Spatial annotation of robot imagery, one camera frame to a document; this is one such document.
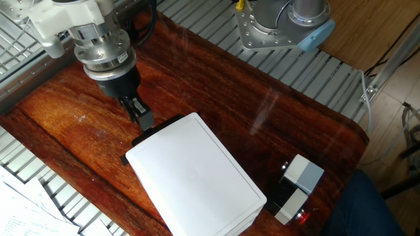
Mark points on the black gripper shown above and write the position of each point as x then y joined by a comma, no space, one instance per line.
119,85

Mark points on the white plastic drawer cabinet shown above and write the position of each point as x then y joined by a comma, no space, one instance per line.
193,177

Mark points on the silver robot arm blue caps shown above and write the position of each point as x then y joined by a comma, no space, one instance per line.
279,13

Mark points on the glossy brown wooden board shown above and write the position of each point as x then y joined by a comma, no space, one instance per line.
229,98

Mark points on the white wrist-mounted box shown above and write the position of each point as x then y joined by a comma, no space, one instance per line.
65,14

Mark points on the white paper sheet pile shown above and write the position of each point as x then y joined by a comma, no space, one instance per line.
26,216

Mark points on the grey white box metal button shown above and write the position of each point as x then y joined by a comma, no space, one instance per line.
302,172

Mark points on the white black box red button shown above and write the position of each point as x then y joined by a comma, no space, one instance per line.
290,204

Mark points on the leg in blue trousers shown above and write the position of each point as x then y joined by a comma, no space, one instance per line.
361,209

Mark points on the dark chair base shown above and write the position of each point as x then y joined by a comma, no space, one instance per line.
400,187

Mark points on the grey aluminium frame rail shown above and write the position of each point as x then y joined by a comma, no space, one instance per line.
33,75

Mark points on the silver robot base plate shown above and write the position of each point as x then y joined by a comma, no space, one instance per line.
259,38

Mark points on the long aluminium frame post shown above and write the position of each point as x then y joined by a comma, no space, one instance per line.
393,62

